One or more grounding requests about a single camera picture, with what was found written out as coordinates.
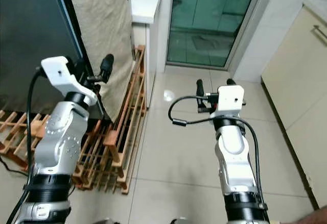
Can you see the wooden slatted rack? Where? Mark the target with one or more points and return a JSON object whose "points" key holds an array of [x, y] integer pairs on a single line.
{"points": [[122, 132]]}

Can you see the beige hanging cloth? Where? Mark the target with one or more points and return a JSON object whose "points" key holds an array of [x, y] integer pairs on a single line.
{"points": [[102, 20]]}

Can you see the green glass sliding door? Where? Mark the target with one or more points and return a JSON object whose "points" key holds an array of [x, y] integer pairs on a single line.
{"points": [[209, 20]]}

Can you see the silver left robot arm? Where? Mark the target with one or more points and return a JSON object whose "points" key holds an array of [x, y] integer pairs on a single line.
{"points": [[59, 142]]}

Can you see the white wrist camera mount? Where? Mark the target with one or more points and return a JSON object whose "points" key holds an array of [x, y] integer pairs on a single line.
{"points": [[59, 73], [231, 100]]}

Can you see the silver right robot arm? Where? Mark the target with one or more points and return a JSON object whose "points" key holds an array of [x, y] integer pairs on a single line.
{"points": [[235, 157]]}

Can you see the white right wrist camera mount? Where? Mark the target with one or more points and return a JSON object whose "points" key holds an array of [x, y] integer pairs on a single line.
{"points": [[231, 100]]}

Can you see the dark door fridge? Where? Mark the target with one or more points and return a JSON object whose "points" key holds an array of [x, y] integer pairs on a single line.
{"points": [[30, 30]]}

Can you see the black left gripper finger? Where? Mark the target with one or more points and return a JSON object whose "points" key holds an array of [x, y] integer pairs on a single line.
{"points": [[107, 67]]}

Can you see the cream tall cabinet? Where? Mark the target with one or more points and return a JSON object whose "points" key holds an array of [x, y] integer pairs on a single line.
{"points": [[296, 81]]}

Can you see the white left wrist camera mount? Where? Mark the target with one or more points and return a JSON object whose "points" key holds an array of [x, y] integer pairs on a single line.
{"points": [[59, 73]]}

